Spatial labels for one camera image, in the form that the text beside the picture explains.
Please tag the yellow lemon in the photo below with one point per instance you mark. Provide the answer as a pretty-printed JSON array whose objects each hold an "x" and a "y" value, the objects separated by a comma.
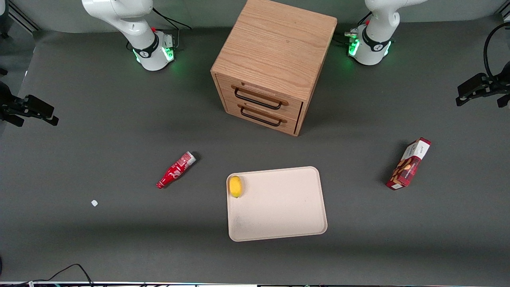
[{"x": 235, "y": 186}]

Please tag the red cookie box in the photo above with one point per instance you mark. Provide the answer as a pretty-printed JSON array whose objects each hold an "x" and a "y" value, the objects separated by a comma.
[{"x": 408, "y": 165}]

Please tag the black camera clamp mount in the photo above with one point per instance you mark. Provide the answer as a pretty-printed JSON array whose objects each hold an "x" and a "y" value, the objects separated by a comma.
[
  {"x": 478, "y": 85},
  {"x": 34, "y": 107}
]

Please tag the red soda bottle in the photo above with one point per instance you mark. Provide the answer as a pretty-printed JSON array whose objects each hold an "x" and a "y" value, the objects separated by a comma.
[{"x": 175, "y": 170}]

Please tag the aluminium frame rail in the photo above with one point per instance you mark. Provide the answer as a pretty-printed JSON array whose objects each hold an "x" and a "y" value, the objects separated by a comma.
[{"x": 24, "y": 18}]

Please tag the wooden drawer cabinet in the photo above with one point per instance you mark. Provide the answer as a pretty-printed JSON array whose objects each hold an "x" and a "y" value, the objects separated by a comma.
[{"x": 275, "y": 48}]

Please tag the beige plastic tray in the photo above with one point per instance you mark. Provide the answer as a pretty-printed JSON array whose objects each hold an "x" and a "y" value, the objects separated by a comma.
[{"x": 279, "y": 205}]

